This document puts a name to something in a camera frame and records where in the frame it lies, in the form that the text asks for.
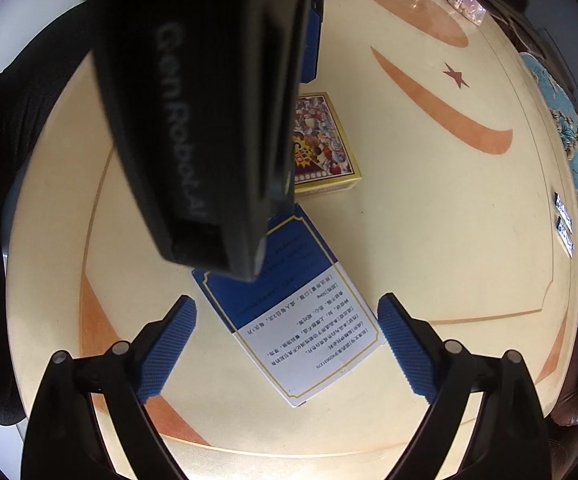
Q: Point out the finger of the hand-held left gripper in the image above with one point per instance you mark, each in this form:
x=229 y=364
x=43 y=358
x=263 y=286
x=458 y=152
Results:
x=311 y=45

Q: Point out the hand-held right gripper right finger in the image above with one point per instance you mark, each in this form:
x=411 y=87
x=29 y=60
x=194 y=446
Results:
x=409 y=350

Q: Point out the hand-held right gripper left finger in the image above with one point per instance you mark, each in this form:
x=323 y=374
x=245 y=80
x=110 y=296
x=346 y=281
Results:
x=164 y=350

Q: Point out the blue and white box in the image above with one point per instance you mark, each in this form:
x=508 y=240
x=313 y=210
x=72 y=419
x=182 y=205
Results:
x=309 y=330

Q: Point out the colourful printed card box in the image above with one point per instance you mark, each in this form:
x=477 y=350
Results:
x=329 y=150

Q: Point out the person's left forearm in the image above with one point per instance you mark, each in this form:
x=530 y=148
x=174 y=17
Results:
x=54 y=70

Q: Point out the small stickers on table edge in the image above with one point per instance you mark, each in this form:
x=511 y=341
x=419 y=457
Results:
x=567 y=235

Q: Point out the small blue white sachet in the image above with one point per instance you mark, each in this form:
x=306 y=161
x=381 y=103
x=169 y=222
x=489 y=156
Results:
x=561 y=205

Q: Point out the blue floral cloth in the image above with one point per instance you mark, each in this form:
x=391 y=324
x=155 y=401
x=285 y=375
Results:
x=574 y=150

